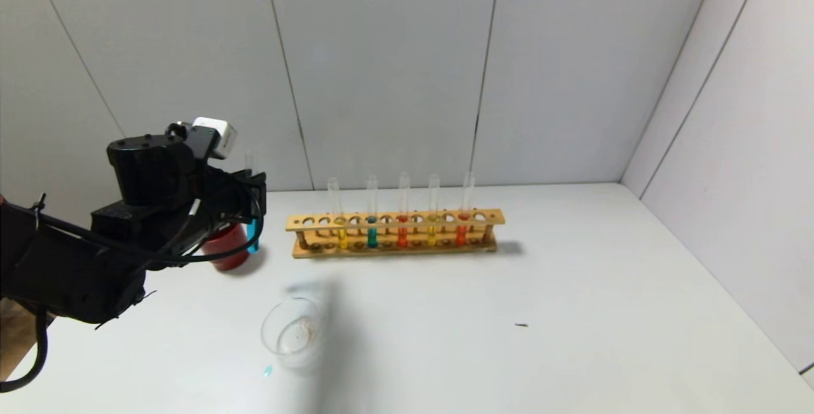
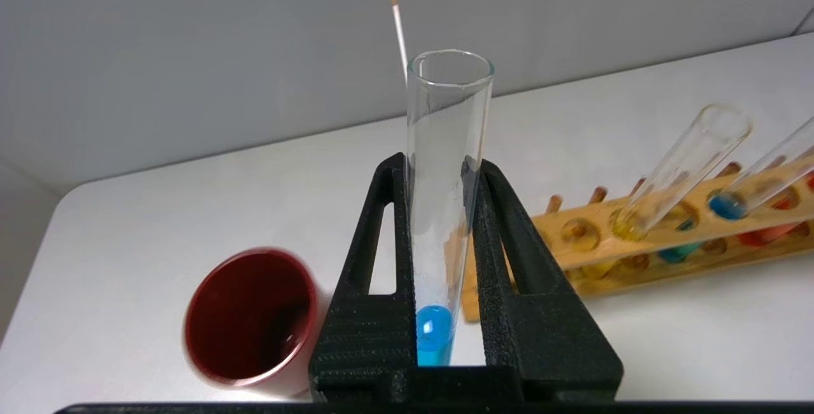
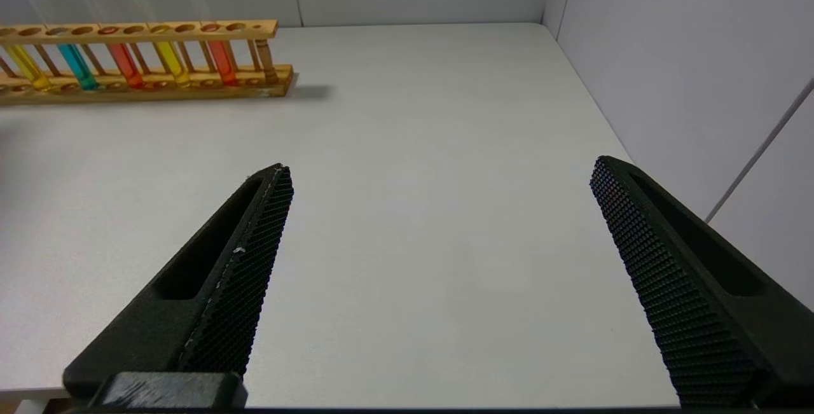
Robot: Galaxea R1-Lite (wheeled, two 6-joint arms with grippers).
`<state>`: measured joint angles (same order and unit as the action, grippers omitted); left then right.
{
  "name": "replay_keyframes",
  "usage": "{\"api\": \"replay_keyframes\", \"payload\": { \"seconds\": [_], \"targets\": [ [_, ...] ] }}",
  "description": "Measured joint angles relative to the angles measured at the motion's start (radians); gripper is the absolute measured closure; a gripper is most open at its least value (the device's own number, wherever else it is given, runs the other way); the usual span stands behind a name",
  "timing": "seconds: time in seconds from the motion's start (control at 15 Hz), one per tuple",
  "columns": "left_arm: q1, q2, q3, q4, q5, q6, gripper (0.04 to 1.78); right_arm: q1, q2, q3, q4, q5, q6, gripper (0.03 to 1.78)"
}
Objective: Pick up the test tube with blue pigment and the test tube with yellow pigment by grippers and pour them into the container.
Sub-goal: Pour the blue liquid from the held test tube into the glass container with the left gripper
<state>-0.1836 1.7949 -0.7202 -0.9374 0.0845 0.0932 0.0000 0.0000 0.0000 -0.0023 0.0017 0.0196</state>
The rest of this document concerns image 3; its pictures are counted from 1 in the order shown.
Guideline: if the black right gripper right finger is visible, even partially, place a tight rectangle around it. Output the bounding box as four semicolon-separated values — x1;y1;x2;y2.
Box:
590;155;814;410

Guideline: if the wooden test tube rack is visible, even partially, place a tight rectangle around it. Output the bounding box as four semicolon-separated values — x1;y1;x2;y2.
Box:
0;18;295;106

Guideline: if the yellow pigment glass test tube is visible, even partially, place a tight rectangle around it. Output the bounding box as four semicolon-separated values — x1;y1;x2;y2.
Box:
0;0;53;92
118;0;191;88

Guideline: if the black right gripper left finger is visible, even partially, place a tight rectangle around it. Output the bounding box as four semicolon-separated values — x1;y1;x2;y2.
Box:
62;163;295;410

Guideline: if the blue pigment glass test tube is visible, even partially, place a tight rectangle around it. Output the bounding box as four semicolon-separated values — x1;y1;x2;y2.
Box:
10;0;100;91

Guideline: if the red pigment glass test tube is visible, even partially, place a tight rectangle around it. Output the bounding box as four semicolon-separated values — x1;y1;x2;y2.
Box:
175;0;240;87
64;0;146;90

